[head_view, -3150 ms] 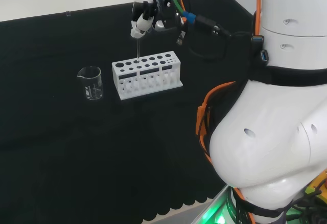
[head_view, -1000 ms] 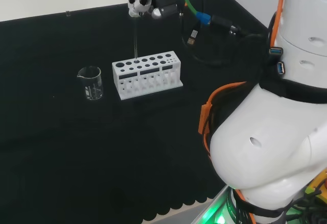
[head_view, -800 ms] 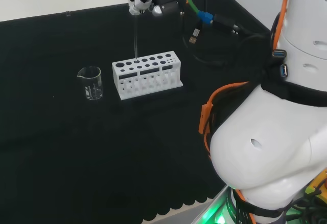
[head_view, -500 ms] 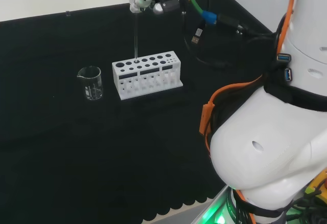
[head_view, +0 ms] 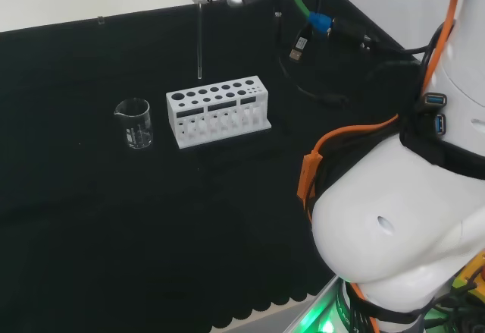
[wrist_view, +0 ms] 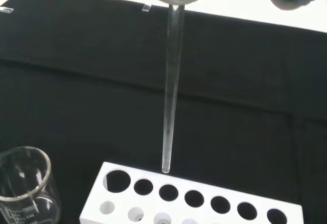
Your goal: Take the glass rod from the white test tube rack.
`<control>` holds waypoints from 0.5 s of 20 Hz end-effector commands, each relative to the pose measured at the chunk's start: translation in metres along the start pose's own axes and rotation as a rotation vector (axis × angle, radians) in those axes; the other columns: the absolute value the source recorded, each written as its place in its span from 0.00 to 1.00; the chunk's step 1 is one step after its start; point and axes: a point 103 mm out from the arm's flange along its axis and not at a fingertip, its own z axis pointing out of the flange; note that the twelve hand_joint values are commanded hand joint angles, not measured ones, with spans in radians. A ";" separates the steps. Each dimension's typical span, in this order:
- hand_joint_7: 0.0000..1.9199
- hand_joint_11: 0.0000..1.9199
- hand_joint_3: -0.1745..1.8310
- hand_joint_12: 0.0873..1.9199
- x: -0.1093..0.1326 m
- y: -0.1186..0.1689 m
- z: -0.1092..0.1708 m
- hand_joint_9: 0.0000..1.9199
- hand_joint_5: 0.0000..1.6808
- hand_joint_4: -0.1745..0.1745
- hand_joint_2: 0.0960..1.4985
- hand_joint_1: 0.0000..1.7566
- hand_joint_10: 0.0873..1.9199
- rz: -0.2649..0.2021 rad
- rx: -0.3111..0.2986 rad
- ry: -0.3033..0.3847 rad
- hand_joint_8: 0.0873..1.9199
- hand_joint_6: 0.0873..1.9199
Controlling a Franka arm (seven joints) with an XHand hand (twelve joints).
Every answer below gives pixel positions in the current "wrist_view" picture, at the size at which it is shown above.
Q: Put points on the black bench cloth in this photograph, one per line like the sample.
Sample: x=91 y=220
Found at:
x=76 y=81

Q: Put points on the clear cloth clip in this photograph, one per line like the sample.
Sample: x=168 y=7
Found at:
x=146 y=8
x=6 y=10

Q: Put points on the white test tube rack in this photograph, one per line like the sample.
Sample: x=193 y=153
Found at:
x=155 y=175

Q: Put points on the clear glass beaker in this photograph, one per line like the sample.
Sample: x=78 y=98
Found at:
x=30 y=208

